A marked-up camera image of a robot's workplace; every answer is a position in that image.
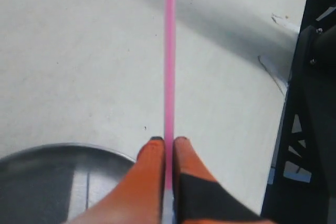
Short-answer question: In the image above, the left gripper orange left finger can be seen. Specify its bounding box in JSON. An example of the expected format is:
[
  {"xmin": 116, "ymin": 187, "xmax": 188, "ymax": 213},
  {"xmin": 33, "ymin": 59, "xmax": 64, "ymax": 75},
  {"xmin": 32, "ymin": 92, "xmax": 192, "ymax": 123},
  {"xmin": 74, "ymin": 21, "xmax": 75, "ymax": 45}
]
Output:
[{"xmin": 68, "ymin": 136, "xmax": 165, "ymax": 223}]

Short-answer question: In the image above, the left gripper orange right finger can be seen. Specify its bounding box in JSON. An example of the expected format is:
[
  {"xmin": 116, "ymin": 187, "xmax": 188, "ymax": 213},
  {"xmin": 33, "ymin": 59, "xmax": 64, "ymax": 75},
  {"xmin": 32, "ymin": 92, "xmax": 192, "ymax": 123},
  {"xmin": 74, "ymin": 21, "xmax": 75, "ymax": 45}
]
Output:
[{"xmin": 173, "ymin": 136, "xmax": 272, "ymax": 223}]

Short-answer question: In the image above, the pink glow stick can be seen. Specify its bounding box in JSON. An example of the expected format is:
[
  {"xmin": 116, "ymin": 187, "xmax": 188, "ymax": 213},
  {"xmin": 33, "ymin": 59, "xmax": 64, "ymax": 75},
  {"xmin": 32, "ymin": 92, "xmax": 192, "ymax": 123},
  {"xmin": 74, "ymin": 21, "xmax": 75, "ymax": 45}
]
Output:
[{"xmin": 162, "ymin": 0, "xmax": 176, "ymax": 223}]

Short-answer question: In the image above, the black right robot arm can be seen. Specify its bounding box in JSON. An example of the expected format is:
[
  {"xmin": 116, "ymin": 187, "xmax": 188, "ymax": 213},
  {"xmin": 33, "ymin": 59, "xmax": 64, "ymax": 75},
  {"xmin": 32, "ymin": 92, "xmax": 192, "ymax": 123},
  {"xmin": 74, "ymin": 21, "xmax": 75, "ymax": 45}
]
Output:
[{"xmin": 261, "ymin": 0, "xmax": 335, "ymax": 223}]

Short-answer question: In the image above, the round steel plate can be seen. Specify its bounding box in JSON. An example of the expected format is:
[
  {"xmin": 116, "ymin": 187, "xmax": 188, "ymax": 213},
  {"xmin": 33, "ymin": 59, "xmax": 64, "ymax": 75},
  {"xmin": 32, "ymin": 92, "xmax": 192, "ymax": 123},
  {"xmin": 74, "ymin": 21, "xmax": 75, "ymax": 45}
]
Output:
[{"xmin": 1, "ymin": 143, "xmax": 134, "ymax": 223}]

